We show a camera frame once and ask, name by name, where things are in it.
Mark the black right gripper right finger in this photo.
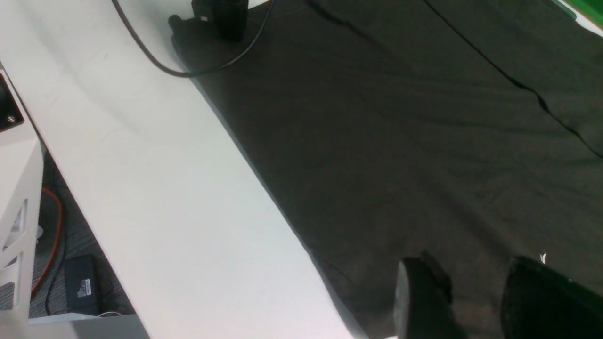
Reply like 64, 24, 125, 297
500, 256, 603, 339

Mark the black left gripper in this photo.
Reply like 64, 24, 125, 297
168, 0, 249, 41

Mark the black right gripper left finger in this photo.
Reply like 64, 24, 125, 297
394, 251, 467, 339

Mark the dark gray long-sleeved shirt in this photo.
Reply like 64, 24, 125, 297
198, 0, 603, 339

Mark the black power adapter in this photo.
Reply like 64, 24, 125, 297
63, 254, 101, 316

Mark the green backdrop cloth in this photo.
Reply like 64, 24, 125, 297
553, 0, 603, 37

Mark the black left camera cable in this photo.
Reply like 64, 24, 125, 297
111, 0, 276, 78

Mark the orange floor cable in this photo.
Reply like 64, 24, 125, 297
30, 187, 64, 297

